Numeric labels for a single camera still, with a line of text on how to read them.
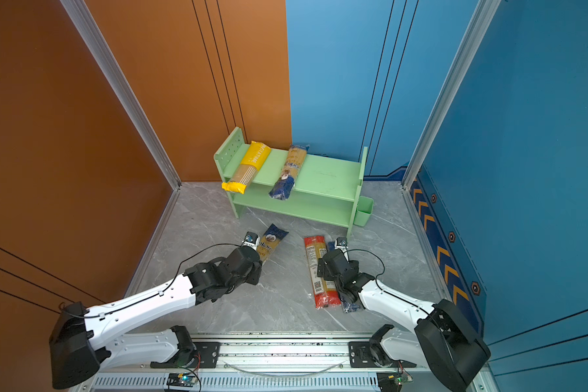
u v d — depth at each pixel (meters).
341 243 0.77
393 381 0.70
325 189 0.83
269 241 0.87
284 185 0.77
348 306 0.79
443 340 0.40
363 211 0.97
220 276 0.57
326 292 0.83
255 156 0.88
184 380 0.71
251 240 0.69
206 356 0.74
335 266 0.66
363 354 0.73
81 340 0.40
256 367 0.73
